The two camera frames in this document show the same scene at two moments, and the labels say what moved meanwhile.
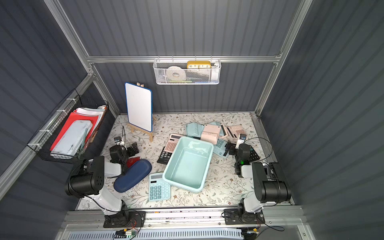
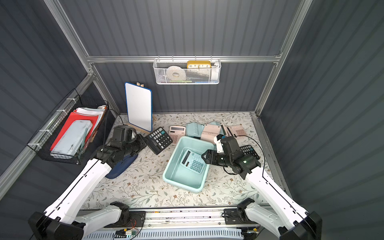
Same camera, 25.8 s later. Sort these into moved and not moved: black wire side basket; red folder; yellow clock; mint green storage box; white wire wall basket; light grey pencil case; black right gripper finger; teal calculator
Moved: black right gripper finger; teal calculator
Not moved: black wire side basket; yellow clock; red folder; white wire wall basket; mint green storage box; light grey pencil case
